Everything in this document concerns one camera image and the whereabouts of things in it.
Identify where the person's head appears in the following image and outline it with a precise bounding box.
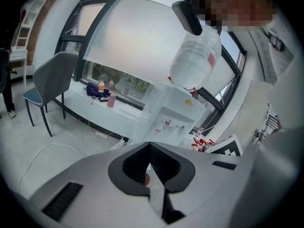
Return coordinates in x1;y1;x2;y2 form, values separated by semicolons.
185;0;278;33

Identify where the black head-mounted camera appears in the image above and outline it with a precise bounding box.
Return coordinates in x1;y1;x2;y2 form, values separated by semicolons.
171;0;203;37

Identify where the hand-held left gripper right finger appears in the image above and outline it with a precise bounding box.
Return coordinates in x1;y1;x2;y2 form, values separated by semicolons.
149;141;243;228

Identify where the large clear water jug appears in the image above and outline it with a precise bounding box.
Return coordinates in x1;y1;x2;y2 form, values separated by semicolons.
169;27;222;92

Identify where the white power strip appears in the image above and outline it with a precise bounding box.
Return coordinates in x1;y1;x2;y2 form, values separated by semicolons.
110;138;131;151
94;130;115;139

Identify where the person's white shirt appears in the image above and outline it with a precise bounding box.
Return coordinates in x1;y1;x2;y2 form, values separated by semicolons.
248;13;304;137

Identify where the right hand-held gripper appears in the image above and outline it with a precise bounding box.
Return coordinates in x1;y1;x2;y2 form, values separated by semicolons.
205;133;243;157

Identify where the white roller blind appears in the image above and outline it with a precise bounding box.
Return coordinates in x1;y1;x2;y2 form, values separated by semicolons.
83;0;238;99

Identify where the white window ledge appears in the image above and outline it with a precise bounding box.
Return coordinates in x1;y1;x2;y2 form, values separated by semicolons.
53;78;152;142

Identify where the pink bottle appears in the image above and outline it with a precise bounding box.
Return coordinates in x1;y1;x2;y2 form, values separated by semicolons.
106;94;117;108

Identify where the black window frame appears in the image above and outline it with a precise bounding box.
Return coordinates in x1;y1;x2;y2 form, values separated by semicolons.
56;0;247;113

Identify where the white floor cable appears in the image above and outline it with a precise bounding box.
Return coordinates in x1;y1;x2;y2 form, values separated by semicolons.
17;142;86;192

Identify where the grey blue chair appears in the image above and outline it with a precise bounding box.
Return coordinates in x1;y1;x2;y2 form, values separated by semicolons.
22;51;79;138

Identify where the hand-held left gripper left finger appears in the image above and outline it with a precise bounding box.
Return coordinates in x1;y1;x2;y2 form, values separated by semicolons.
29;141;167;228

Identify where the black shoulder strap buckle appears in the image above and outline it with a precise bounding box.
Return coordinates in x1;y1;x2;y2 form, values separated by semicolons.
268;28;285;52

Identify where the dark purple bag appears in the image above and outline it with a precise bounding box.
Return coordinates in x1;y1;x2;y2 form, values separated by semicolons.
82;82;110;99

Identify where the white bookshelf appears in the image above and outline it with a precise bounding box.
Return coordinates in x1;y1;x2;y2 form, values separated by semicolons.
10;0;47;85

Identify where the pile of clear plastic bottles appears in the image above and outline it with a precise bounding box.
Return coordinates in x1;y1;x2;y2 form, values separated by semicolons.
190;142;205;152

